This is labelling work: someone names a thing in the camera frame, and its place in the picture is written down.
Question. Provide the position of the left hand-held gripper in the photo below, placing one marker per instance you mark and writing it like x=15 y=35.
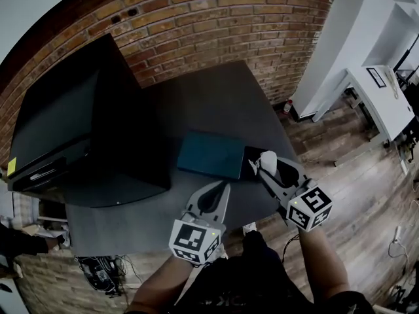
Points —
x=193 y=237

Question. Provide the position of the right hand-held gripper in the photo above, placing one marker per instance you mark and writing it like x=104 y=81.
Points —
x=311 y=208

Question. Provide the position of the small white object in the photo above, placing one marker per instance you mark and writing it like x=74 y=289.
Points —
x=270 y=160

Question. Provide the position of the teal rectangular box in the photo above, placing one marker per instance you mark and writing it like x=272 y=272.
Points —
x=209 y=155

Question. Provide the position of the person's right forearm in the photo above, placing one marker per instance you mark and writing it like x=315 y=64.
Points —
x=320 y=263

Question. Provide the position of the person's left forearm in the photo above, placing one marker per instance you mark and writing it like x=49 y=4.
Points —
x=160 y=283

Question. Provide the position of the person's white shoe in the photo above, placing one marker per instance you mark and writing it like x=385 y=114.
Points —
x=221 y=252
x=249 y=227

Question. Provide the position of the person's black trousers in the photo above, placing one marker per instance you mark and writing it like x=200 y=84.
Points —
x=258 y=244

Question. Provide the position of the red and white bottle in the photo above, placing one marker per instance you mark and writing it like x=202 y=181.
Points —
x=288 y=106

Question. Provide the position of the person's black shirt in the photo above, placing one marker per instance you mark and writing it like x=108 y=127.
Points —
x=262 y=289

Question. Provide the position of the white table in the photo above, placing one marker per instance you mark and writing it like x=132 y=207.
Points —
x=379 y=103

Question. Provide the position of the white power strip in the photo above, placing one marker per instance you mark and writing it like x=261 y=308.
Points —
x=398 y=235

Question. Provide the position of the white telephone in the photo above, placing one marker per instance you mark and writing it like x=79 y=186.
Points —
x=392 y=83

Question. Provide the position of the black mini fridge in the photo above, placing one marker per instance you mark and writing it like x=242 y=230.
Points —
x=65 y=110

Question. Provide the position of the pile of paper scraps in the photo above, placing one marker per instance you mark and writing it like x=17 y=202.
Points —
x=36 y=231

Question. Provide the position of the yellow sticker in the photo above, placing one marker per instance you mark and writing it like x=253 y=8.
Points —
x=12 y=167

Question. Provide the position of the black picture frame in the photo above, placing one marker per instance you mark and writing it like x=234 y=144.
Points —
x=376 y=77

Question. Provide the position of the black wall socket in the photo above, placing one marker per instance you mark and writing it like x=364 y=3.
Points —
x=133 y=12

